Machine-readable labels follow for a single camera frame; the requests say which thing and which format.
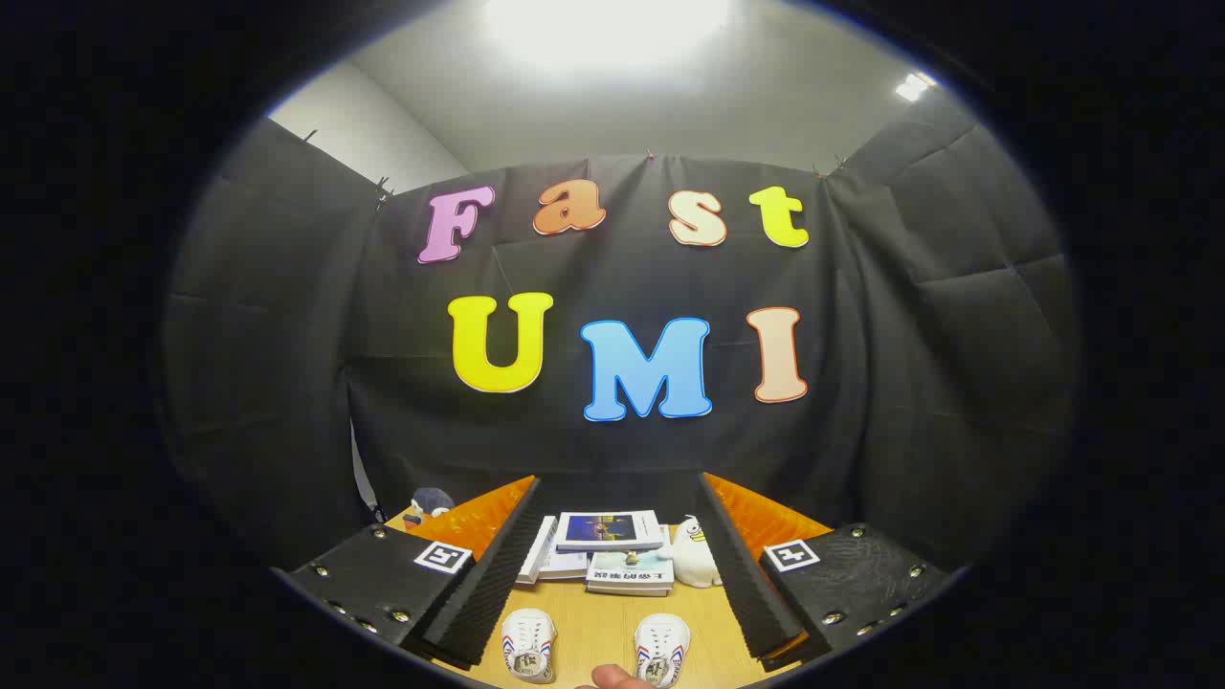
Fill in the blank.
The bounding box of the large ceiling light panel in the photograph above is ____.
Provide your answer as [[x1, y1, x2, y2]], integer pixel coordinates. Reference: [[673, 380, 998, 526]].
[[483, 0, 733, 68]]

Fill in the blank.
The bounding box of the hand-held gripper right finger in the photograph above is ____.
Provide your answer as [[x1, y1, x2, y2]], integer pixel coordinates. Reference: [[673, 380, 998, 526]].
[[696, 472, 953, 671]]

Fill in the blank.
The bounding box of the thick book with teal cover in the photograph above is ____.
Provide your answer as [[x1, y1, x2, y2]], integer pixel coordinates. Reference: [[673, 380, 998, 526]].
[[586, 550, 676, 598]]

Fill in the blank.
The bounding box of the white book with portrait cover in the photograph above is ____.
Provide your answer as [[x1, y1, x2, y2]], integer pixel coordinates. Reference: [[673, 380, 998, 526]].
[[515, 515, 558, 587]]

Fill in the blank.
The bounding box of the white duck plush toy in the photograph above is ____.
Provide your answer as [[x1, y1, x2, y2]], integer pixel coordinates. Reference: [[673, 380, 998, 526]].
[[658, 515, 724, 589]]

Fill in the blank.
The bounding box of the book with blue picture cover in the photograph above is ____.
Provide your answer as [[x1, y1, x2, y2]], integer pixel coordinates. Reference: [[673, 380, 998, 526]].
[[553, 510, 665, 553]]

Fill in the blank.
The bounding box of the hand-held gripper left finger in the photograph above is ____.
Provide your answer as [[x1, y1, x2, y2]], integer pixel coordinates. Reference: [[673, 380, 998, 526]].
[[287, 476, 544, 671]]

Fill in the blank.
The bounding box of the plain white book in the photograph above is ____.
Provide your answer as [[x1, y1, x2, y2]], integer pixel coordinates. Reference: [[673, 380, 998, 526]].
[[541, 545, 590, 582]]

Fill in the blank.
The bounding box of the white striped canvas shoe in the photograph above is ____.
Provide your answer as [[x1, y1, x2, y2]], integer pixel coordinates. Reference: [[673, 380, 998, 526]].
[[501, 608, 558, 684], [634, 613, 692, 689]]

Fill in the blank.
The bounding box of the blue penguin plush toy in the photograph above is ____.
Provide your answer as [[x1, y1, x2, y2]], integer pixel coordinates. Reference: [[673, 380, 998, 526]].
[[402, 486, 457, 530]]

